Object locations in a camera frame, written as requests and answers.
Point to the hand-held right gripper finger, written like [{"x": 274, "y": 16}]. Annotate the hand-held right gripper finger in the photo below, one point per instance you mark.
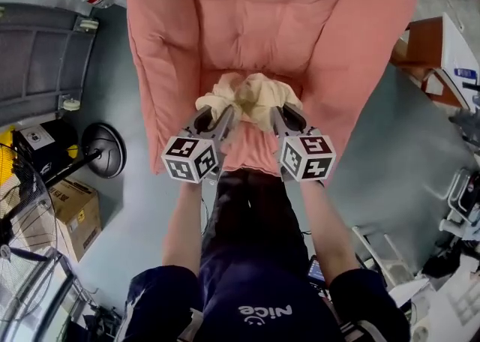
[
  {"x": 278, "y": 123},
  {"x": 302, "y": 123}
]

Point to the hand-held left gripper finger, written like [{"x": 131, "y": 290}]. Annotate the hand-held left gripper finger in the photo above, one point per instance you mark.
[
  {"x": 194, "y": 120},
  {"x": 224, "y": 126}
]

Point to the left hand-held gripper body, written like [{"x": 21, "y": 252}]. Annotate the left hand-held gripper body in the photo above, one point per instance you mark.
[{"x": 189, "y": 158}]

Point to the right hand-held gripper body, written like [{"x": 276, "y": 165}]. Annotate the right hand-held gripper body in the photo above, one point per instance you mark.
[{"x": 307, "y": 156}]

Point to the cream yellow cloth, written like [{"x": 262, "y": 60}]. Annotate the cream yellow cloth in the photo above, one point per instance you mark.
[{"x": 258, "y": 96}]

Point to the pink padded chair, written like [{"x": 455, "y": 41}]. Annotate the pink padded chair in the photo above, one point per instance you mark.
[{"x": 262, "y": 33}]

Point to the person's left forearm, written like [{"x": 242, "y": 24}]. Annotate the person's left forearm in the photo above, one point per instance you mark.
[{"x": 183, "y": 228}]

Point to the person's right forearm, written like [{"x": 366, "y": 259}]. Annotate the person's right forearm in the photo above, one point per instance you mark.
[{"x": 330, "y": 231}]

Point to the person's black trousers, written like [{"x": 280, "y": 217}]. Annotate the person's black trousers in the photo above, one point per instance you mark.
[{"x": 255, "y": 220}]

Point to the black standing fan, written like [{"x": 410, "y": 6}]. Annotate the black standing fan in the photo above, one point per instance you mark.
[{"x": 105, "y": 149}]

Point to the large cardboard box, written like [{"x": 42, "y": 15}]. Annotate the large cardboard box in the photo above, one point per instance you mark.
[{"x": 80, "y": 213}]

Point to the yellow and black box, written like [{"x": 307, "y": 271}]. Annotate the yellow and black box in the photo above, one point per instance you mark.
[{"x": 41, "y": 145}]

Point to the person's navy shirt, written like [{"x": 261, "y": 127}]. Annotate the person's navy shirt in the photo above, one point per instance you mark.
[{"x": 258, "y": 303}]

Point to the orange and white table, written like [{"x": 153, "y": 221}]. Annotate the orange and white table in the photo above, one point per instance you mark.
[{"x": 438, "y": 51}]

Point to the grey cart with casters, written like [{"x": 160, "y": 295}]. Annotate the grey cart with casters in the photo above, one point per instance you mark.
[{"x": 41, "y": 55}]

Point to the blue bottle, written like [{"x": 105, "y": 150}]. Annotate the blue bottle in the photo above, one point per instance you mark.
[{"x": 465, "y": 73}]

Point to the large window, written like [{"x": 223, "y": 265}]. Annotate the large window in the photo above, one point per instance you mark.
[{"x": 45, "y": 306}]

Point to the metal chair frame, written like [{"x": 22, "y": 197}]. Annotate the metal chair frame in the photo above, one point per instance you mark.
[{"x": 459, "y": 198}]

